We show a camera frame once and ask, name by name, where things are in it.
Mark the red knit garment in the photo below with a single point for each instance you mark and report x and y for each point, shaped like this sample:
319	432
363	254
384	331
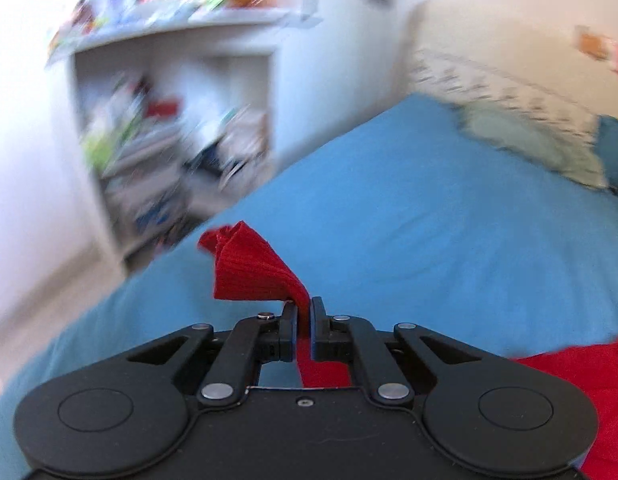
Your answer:
269	270

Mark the patterned white pillow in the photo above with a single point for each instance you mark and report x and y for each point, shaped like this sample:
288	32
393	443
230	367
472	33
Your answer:
499	97

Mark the blue bed sheet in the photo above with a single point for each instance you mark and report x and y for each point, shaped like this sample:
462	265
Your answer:
389	240

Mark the white shelving unit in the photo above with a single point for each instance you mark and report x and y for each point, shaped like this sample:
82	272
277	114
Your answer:
179	130

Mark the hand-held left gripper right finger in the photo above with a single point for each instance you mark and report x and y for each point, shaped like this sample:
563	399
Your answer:
319	327

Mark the light teal cloth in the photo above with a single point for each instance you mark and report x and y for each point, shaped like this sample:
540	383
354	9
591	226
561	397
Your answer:
534	142

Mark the orange and red toy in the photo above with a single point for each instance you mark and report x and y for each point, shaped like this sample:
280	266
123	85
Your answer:
601	47

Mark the dark blue cloth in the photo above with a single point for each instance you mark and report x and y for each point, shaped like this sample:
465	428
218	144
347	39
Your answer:
615	152

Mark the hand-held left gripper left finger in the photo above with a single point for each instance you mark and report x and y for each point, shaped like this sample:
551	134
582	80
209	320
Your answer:
289	327

